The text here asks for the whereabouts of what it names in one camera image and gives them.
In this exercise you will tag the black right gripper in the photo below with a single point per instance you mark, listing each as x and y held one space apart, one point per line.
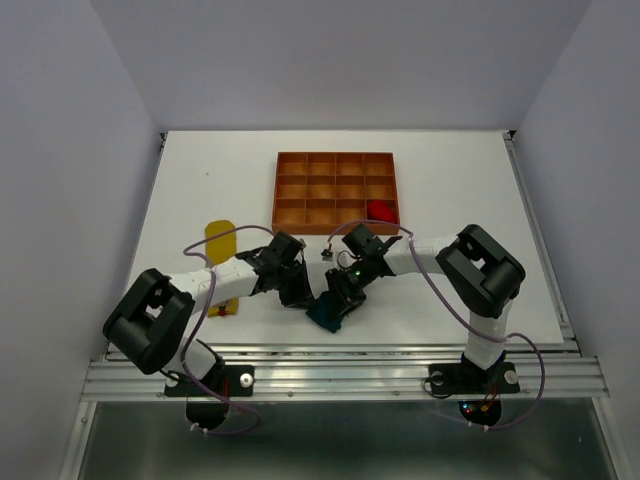
337 283

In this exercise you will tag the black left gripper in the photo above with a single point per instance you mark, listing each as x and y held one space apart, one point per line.
302 297

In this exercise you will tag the dark green sock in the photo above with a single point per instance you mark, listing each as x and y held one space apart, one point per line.
328 311

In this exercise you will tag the red sock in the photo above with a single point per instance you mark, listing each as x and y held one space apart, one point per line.
380 210

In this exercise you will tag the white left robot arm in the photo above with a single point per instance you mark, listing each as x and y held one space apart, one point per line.
148 324

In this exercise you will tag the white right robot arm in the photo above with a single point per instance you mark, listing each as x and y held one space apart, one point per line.
473 276

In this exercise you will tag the yellow sock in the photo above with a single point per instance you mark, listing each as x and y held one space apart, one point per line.
218 251

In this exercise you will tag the orange compartment tray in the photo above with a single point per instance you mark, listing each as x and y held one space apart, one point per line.
317 192

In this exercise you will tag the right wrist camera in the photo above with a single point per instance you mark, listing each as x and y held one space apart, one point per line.
327 254

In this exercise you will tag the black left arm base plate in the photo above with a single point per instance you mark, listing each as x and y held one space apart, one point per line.
228 381

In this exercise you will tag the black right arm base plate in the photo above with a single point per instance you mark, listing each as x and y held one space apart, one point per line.
449 379

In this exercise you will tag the aluminium mounting rail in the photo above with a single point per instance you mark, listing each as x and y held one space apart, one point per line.
354 373

